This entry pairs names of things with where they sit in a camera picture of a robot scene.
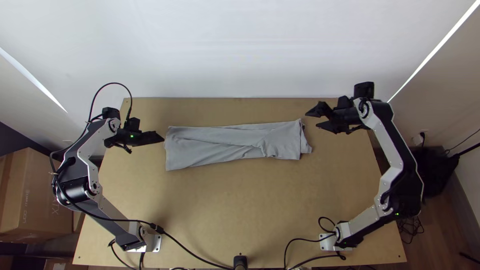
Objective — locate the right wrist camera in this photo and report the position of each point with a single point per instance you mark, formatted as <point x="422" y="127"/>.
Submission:
<point x="345" y="102"/>

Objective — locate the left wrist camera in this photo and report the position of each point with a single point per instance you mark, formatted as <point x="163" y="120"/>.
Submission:
<point x="133" y="123"/>

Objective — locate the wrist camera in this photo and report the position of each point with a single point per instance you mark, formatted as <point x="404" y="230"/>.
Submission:
<point x="345" y="102"/>
<point x="133" y="123"/>

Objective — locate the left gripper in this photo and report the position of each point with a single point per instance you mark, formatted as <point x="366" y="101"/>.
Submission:
<point x="144" y="138"/>

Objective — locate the grey t-shirt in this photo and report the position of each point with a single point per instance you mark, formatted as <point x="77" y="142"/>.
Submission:
<point x="225" y="146"/>

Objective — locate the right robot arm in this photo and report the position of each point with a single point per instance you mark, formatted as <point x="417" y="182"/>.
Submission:
<point x="393" y="157"/>

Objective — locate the brown cardboard box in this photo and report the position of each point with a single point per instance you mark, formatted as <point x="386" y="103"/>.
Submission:
<point x="26" y="187"/>

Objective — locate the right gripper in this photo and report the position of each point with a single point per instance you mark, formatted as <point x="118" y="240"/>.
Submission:
<point x="347" y="118"/>

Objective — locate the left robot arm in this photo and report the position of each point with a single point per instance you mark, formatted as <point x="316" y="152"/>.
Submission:
<point x="80" y="157"/>

